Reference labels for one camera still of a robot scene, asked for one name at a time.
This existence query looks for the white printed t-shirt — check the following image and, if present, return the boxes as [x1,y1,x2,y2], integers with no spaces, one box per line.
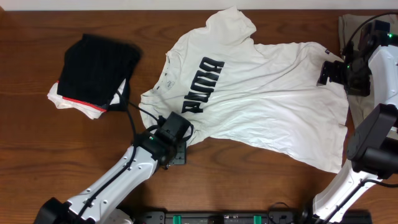
[139,7,348,173]

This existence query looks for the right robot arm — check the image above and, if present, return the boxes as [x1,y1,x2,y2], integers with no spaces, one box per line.
[298,16,397,223]

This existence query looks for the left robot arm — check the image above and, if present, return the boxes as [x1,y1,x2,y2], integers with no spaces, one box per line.
[34,112,193,224]

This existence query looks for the olive grey garment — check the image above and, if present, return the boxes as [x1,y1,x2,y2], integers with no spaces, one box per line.
[338,14,397,128]

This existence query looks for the black folded garment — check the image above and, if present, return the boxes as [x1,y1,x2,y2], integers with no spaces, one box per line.
[57,34,142,111]

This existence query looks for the white folded garment red trim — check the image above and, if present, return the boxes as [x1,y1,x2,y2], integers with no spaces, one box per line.
[47,79,129,119]

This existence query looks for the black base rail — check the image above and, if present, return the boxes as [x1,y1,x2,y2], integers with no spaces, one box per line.
[133,210,373,224]

